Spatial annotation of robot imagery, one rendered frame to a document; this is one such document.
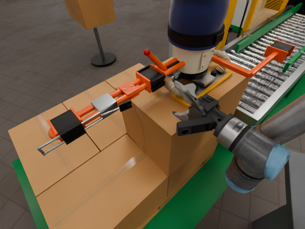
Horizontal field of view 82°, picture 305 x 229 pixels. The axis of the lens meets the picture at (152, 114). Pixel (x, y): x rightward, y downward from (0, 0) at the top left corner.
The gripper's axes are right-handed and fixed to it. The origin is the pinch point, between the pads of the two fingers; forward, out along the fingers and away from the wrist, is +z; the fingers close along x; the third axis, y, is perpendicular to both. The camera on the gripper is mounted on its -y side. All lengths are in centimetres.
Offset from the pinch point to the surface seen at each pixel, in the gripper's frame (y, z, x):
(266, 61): 43.7, -12.4, 1.1
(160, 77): 3.4, 9.3, 2.5
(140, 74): -1.5, 15.5, 2.9
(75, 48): 54, 282, -107
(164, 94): 9.4, 13.3, -12.8
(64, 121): -32.7, 13.8, 2.4
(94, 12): 62, 183, -30
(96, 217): -44, 4, -53
